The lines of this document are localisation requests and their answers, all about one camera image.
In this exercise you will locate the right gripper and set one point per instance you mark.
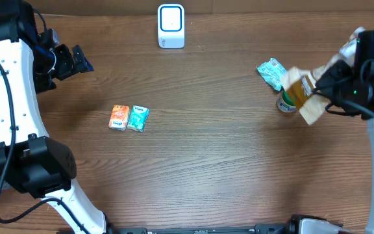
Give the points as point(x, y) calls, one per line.
point(338, 75)

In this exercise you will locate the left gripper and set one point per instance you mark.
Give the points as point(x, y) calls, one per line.
point(69, 65)

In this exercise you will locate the beige plastic pouch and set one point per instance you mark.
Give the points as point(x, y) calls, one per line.
point(299, 83)

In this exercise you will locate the green lid jar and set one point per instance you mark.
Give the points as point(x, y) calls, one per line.
point(284, 103)

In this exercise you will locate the orange Kleenex tissue pack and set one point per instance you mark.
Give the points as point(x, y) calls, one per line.
point(119, 117)

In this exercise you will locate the teal wet wipes pack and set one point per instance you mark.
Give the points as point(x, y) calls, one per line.
point(272, 71)

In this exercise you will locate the teal Kleenex tissue pack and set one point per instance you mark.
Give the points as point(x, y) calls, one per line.
point(138, 118)

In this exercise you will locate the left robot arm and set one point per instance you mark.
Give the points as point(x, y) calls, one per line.
point(30, 160)

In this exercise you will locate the white barcode scanner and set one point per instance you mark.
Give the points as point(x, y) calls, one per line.
point(171, 26)

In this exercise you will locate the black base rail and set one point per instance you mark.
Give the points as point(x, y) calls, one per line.
point(298, 223)

